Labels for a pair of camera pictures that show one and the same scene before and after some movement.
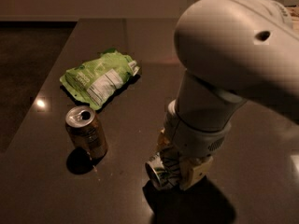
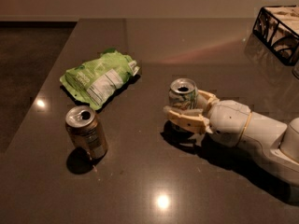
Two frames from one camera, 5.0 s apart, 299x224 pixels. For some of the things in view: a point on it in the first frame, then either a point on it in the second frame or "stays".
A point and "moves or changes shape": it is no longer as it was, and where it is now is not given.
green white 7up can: x=157 y=171 moves or changes shape
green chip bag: x=94 y=82 stays
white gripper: x=195 y=142 -> x=230 y=121
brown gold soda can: x=85 y=132 stays
